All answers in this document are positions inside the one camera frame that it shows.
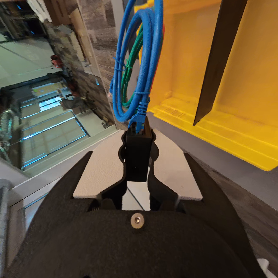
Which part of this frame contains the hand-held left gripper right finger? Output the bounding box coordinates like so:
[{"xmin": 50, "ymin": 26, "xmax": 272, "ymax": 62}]
[{"xmin": 149, "ymin": 129, "xmax": 203, "ymax": 201}]

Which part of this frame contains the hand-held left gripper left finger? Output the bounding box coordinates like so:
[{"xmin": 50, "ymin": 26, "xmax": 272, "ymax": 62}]
[{"xmin": 73, "ymin": 130, "xmax": 127, "ymax": 199}]

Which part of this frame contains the black ethernet switch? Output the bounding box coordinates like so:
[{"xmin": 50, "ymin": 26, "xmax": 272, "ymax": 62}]
[{"xmin": 125, "ymin": 116, "xmax": 152, "ymax": 182}]

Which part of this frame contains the green ethernet cable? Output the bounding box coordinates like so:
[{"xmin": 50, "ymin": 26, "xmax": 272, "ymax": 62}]
[{"xmin": 120, "ymin": 22, "xmax": 151, "ymax": 109}]

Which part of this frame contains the blue ethernet cable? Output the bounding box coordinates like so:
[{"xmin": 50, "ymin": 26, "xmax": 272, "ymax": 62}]
[{"xmin": 108, "ymin": 0, "xmax": 164, "ymax": 133}]

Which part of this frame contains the yellow plastic bin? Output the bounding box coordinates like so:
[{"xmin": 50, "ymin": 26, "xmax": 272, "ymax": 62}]
[{"xmin": 133, "ymin": 0, "xmax": 278, "ymax": 171}]

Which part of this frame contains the red ethernet cable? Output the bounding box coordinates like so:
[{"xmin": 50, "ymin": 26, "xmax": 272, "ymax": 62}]
[{"xmin": 155, "ymin": 24, "xmax": 166, "ymax": 76}]

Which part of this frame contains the black bin divider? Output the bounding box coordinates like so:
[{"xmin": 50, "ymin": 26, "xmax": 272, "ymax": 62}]
[{"xmin": 193, "ymin": 0, "xmax": 248, "ymax": 126}]

